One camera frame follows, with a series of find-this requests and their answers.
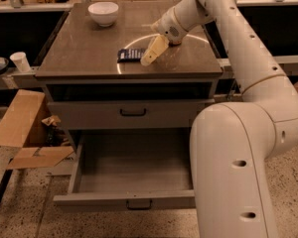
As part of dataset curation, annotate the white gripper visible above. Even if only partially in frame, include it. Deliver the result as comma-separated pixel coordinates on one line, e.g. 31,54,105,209
140,7,188,66

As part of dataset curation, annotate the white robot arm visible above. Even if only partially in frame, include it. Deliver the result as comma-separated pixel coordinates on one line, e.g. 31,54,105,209
141,0,298,238

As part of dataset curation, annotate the closed grey top drawer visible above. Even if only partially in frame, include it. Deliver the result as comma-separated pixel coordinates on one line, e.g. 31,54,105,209
48,99,215,130

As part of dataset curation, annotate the open grey middle drawer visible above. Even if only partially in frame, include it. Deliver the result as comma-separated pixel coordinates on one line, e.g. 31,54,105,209
54,128,195,211

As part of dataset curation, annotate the brown cardboard box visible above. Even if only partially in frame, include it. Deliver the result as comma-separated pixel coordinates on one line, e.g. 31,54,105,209
0,89,74,170

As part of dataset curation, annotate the white ceramic bowl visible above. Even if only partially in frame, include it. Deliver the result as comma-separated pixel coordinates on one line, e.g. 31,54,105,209
87,2,119,27

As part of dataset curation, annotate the white paper cup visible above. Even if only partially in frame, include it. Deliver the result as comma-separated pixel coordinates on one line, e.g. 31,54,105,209
10,52,31,72

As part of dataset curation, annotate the grey drawer cabinet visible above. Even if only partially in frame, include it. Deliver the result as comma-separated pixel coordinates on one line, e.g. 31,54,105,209
36,1,223,146

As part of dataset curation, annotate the gold soda can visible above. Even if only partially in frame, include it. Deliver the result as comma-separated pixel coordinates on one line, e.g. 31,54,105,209
169,40,182,46

